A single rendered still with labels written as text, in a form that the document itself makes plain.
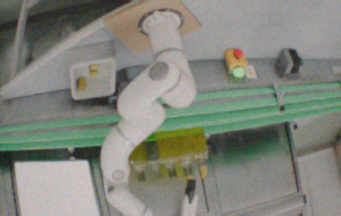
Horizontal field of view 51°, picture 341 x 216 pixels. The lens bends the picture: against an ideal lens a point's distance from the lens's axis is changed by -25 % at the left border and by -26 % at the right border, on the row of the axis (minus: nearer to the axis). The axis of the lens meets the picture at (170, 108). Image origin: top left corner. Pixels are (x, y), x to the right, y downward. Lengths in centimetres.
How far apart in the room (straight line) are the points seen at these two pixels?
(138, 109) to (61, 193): 70
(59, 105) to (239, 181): 82
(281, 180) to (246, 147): 26
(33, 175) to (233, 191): 89
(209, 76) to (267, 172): 53
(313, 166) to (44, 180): 434
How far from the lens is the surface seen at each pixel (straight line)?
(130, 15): 144
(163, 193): 180
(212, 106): 169
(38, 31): 232
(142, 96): 124
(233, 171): 192
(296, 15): 168
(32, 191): 182
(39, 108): 177
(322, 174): 566
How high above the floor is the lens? 173
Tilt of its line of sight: 29 degrees down
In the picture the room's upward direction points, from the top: 168 degrees clockwise
